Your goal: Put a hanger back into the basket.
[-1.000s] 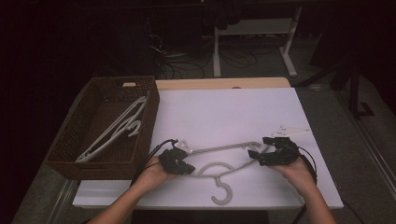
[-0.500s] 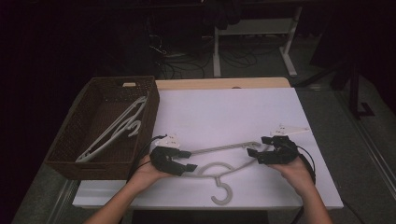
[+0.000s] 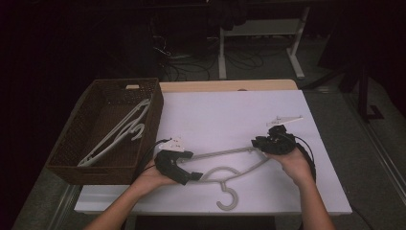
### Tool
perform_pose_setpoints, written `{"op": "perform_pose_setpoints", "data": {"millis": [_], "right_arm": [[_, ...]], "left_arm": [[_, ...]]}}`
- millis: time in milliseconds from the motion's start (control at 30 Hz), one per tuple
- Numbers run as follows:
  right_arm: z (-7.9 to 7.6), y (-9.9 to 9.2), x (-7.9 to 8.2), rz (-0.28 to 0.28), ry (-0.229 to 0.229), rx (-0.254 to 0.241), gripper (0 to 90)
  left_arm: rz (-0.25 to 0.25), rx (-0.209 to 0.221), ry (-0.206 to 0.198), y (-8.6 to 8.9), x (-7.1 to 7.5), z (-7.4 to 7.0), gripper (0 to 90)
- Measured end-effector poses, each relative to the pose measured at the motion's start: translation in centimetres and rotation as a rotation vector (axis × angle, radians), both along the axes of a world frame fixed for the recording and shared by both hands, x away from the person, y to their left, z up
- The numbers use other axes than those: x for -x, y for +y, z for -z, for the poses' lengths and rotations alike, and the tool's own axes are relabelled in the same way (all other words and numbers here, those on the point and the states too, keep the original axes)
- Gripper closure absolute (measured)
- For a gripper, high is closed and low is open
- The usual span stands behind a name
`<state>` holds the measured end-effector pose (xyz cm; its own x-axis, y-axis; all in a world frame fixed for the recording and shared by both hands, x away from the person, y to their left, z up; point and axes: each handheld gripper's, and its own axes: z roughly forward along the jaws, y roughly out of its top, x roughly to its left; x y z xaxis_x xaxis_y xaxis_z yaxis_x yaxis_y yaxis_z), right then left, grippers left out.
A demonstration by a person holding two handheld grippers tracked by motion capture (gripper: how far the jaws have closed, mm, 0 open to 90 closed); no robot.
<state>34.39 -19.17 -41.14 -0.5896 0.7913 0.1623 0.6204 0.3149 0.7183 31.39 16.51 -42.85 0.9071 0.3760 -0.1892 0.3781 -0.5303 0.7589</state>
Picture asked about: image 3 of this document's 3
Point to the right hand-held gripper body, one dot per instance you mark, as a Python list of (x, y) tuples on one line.
[(281, 142)]

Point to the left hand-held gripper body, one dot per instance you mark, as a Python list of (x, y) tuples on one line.
[(170, 164)]

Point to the grey plastic clothes hanger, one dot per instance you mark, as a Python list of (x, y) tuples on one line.
[(118, 132), (137, 131), (227, 199), (142, 107)]

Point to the brown woven basket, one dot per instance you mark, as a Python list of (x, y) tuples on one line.
[(105, 127)]

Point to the person's left hand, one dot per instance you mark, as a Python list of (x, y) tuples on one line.
[(153, 179)]

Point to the person's right hand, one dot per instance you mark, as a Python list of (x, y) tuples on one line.
[(293, 166)]

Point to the white table mat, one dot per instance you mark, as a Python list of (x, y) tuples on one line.
[(223, 121)]

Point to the black metal stand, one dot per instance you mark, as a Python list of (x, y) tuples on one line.
[(364, 96)]

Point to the white metal desk frame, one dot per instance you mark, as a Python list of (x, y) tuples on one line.
[(223, 48)]

